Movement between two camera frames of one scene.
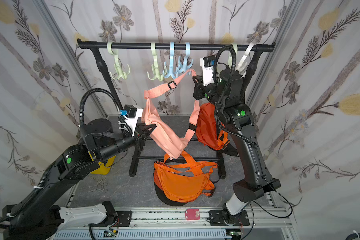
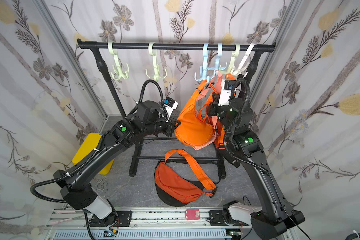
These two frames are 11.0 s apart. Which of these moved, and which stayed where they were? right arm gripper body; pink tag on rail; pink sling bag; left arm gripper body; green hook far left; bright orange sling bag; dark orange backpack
Moved: dark orange backpack; right arm gripper body; pink sling bag; bright orange sling bag; left arm gripper body
Stayed: pink tag on rail; green hook far left
